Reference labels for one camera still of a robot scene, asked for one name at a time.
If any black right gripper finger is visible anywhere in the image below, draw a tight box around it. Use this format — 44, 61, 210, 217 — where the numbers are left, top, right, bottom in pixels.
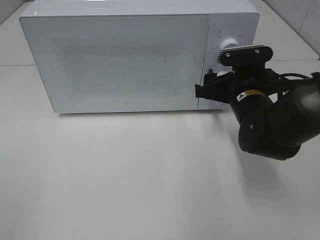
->
194, 84, 229, 103
203, 68, 234, 86

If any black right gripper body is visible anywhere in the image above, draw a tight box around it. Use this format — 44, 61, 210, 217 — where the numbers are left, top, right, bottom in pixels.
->
219, 63, 276, 108

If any white timer knob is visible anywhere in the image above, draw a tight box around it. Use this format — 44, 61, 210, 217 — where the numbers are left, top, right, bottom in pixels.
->
216, 71, 229, 77

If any white microwave door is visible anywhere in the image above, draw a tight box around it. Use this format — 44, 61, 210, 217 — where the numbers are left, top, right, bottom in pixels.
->
20, 14, 209, 114

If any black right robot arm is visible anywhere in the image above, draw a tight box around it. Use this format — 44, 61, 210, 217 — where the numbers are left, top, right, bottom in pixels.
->
195, 63, 320, 161

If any upper white power knob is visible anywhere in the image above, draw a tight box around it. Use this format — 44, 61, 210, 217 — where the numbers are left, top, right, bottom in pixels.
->
219, 37, 241, 50

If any white microwave oven body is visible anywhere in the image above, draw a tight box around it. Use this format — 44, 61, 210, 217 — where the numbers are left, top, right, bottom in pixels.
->
19, 0, 260, 111

